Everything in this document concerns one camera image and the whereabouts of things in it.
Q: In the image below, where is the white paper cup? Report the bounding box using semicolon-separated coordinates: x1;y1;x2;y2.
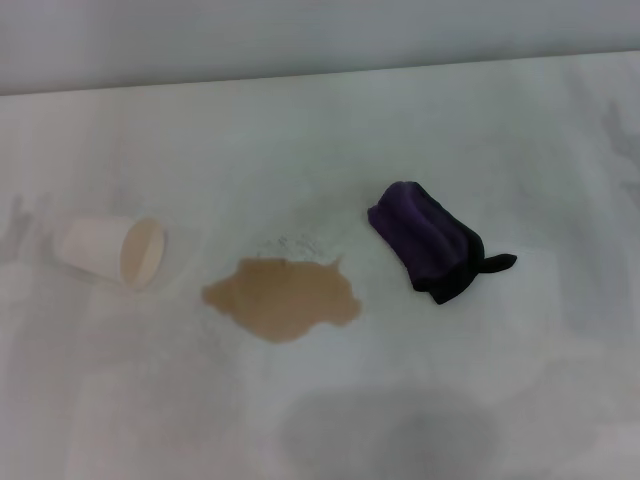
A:
52;214;167;294

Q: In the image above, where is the brown liquid spill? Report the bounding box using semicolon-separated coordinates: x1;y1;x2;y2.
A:
200;254;364;345

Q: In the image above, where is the purple rag with black edge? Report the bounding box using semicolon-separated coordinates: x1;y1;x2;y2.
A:
367;180;519;306

